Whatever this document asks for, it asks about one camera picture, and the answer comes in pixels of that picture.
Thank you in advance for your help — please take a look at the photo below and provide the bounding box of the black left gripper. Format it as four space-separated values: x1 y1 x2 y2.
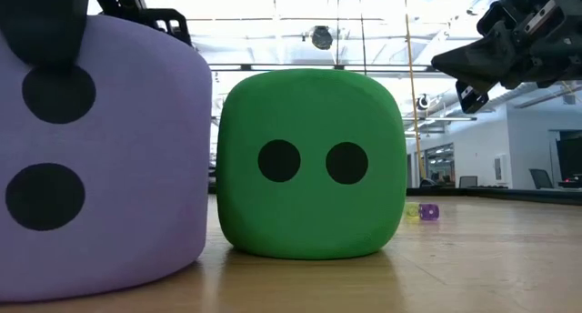
0 0 194 71

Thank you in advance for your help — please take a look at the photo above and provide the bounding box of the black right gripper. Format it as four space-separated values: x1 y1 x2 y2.
431 0 582 116

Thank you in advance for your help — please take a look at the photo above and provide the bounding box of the small purple translucent die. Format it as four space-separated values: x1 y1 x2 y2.
417 203 441 222

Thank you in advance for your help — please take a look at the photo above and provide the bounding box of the purple foam die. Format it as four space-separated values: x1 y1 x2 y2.
0 15 214 304

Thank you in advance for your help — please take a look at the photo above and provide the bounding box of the black monitor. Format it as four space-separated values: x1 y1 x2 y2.
555 137 582 183

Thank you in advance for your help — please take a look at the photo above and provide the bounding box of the green foam die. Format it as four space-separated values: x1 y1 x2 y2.
216 68 408 260

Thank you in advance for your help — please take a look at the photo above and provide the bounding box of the yellow hanging cable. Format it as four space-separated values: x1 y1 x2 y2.
402 0 427 180

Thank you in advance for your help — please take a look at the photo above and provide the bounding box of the black hanging cable with coil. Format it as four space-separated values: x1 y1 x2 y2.
356 0 367 71

